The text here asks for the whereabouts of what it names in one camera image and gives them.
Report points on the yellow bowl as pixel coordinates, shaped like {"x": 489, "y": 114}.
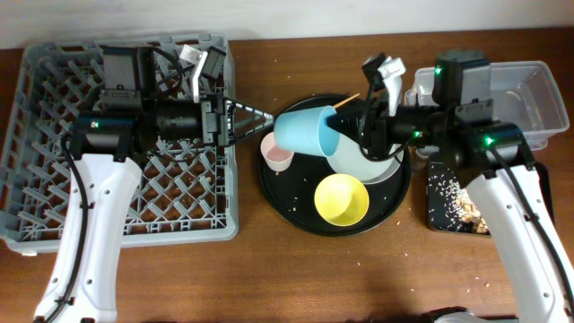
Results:
{"x": 341, "y": 200}

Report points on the grey dishwasher rack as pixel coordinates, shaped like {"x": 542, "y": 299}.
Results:
{"x": 186, "y": 193}

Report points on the pink cup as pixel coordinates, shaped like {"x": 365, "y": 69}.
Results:
{"x": 276, "y": 158}

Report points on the round black tray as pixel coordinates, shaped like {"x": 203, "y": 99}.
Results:
{"x": 291, "y": 194}

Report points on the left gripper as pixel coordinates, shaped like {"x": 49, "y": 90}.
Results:
{"x": 216, "y": 125}

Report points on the grey plate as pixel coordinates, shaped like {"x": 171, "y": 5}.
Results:
{"x": 348, "y": 159}

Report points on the clear plastic bin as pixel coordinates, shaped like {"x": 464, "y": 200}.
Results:
{"x": 523, "y": 93}

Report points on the blue cup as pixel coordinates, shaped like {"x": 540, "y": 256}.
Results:
{"x": 306, "y": 131}

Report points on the wooden chopstick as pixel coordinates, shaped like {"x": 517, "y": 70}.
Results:
{"x": 345, "y": 101}

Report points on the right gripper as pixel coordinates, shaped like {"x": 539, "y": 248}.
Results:
{"x": 375, "y": 133}

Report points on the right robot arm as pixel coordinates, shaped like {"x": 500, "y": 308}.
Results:
{"x": 492, "y": 161}

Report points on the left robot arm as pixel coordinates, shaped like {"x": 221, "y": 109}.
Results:
{"x": 106, "y": 150}

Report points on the food scraps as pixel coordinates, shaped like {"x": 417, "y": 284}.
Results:
{"x": 462, "y": 202}

